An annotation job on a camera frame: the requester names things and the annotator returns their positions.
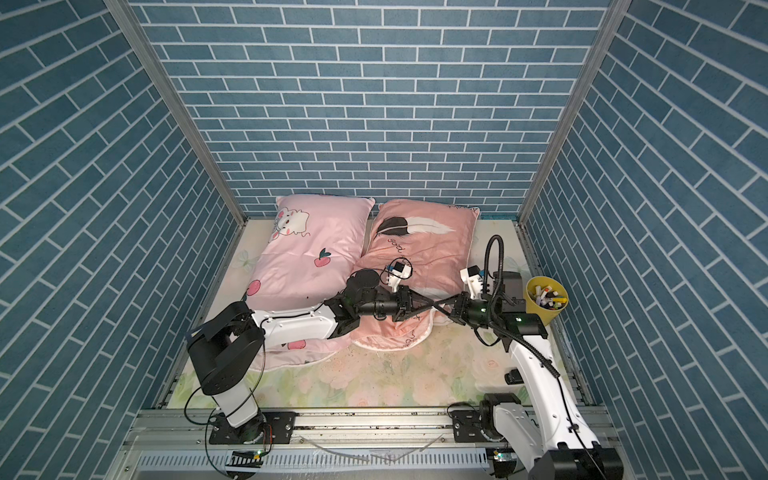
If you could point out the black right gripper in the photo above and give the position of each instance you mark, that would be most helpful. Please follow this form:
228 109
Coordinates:
460 312

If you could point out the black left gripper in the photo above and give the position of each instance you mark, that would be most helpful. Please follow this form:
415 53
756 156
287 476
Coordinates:
402 301

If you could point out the salmon pink feather pillow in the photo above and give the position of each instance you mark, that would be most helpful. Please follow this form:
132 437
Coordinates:
436 240

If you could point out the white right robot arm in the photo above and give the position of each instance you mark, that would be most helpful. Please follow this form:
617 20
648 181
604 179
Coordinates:
552 402

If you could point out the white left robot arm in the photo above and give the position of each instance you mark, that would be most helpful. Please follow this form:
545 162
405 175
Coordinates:
223 348

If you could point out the yellow pen cup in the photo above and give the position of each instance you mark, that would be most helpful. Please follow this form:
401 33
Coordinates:
545 297

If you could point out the black small remote device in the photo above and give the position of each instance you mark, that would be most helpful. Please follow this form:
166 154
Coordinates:
513 377

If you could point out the light pink cartoon pillow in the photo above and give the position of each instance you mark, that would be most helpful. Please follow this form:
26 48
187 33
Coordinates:
315 243

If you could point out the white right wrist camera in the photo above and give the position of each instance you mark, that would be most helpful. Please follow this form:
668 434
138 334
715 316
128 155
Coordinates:
473 279

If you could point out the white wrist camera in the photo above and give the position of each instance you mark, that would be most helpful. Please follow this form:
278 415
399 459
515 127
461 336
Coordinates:
398 271
473 279

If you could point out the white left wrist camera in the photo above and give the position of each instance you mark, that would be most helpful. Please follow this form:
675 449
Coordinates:
398 271

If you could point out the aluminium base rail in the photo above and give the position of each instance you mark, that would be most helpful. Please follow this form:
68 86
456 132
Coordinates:
501 439

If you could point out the silver corner frame post right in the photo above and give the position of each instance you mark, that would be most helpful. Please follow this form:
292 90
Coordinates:
596 55

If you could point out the silver corner frame post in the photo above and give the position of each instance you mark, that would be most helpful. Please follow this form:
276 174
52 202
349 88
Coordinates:
132 30
596 55

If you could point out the silver corner frame post left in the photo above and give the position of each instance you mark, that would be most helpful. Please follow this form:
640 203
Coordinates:
132 30

